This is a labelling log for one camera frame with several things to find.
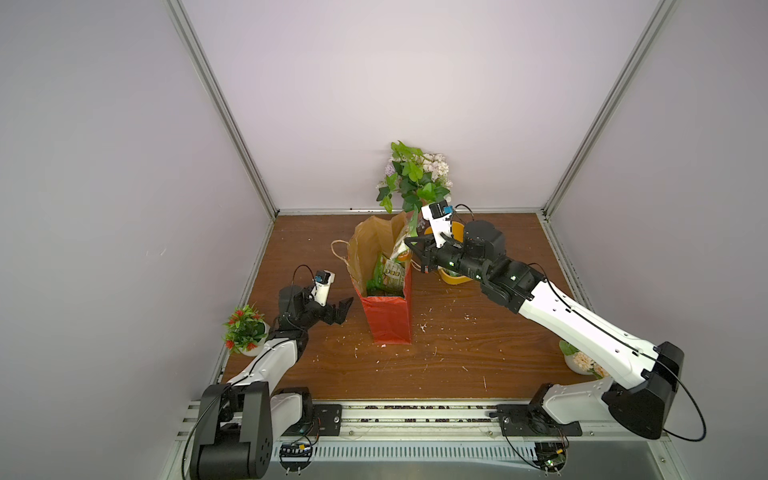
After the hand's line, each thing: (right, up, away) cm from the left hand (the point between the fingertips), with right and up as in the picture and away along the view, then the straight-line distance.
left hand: (338, 291), depth 88 cm
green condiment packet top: (+12, +1, +6) cm, 13 cm away
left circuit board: (-8, -38, -16) cm, 42 cm away
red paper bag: (+16, -5, -10) cm, 20 cm away
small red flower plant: (-24, -9, -7) cm, 27 cm away
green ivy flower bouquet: (+25, +34, +1) cm, 42 cm away
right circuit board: (+55, -36, -18) cm, 68 cm away
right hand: (+21, +18, -21) cm, 35 cm away
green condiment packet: (+17, +6, +12) cm, 22 cm away
